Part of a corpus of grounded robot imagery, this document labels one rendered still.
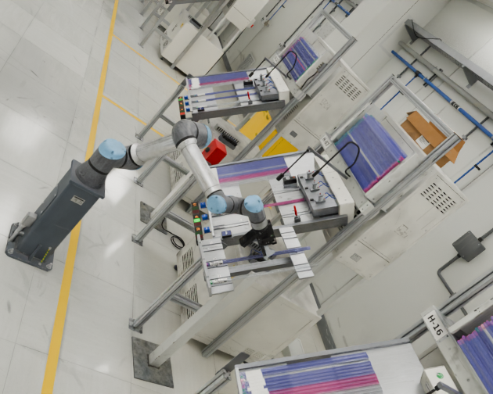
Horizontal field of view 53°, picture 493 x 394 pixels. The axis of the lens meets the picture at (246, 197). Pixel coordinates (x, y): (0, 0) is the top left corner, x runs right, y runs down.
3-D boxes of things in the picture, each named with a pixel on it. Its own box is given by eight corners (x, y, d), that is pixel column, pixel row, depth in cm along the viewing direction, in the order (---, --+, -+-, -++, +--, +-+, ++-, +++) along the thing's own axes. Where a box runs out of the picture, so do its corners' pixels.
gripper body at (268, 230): (277, 245, 224) (272, 227, 217) (259, 251, 224) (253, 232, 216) (272, 234, 230) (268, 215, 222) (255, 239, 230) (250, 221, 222)
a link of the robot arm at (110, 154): (84, 154, 236) (101, 134, 231) (106, 156, 248) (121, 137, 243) (96, 172, 232) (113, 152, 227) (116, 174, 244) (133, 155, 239)
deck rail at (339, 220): (214, 248, 255) (213, 239, 251) (214, 246, 256) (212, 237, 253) (347, 225, 260) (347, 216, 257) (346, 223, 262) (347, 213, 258)
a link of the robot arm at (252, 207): (246, 191, 214) (264, 195, 210) (252, 209, 221) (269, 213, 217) (239, 204, 209) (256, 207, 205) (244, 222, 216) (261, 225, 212)
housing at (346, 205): (339, 225, 262) (340, 204, 254) (314, 175, 301) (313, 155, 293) (353, 223, 263) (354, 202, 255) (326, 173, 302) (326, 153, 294)
